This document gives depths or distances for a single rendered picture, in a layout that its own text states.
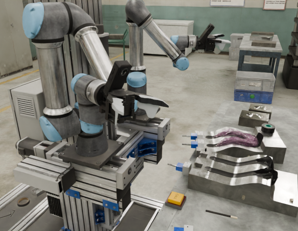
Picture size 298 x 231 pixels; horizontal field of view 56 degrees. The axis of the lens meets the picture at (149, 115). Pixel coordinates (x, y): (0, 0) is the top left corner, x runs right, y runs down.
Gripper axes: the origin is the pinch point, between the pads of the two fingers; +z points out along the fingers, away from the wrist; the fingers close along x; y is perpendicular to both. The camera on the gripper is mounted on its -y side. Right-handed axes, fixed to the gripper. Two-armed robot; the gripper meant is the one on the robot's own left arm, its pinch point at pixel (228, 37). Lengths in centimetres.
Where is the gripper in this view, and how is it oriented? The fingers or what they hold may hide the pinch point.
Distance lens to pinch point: 185.2
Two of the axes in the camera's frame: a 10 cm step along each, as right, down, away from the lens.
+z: 10.0, -0.2, 0.4
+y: -0.1, 8.5, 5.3
